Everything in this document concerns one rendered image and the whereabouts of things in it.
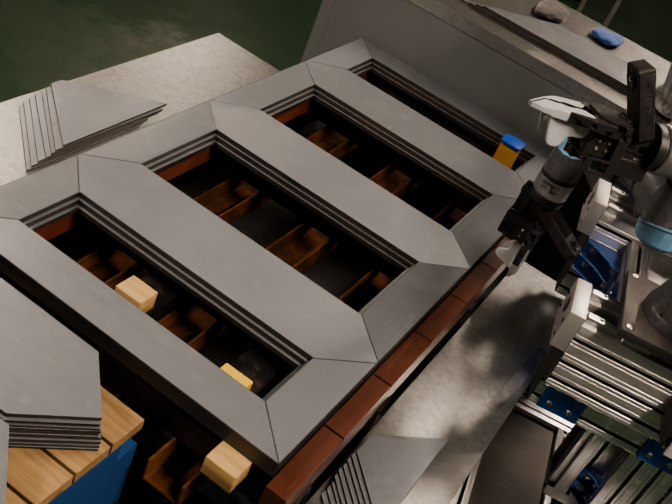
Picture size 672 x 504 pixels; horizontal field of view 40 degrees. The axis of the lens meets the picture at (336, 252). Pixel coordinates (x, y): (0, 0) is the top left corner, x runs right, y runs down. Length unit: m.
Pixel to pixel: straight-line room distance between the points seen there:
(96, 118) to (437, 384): 0.97
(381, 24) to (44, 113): 1.15
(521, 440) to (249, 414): 1.36
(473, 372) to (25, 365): 1.00
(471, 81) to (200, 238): 1.26
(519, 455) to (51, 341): 1.55
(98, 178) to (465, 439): 0.90
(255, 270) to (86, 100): 0.68
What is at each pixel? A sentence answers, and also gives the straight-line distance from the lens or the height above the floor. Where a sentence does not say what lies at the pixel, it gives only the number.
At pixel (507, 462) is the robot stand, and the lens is 2.67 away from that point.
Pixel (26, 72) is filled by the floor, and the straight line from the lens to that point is 3.91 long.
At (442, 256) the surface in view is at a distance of 2.06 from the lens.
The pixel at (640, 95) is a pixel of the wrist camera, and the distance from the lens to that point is 1.38.
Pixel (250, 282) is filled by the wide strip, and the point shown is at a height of 0.85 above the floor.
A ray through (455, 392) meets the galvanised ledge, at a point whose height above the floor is 0.68.
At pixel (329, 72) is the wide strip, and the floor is 0.85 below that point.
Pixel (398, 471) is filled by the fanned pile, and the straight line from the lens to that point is 1.74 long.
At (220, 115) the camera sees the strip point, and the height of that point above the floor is 0.85.
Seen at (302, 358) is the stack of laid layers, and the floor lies 0.84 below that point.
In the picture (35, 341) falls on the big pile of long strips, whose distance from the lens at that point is 1.54.
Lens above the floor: 1.94
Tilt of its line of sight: 34 degrees down
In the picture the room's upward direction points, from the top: 24 degrees clockwise
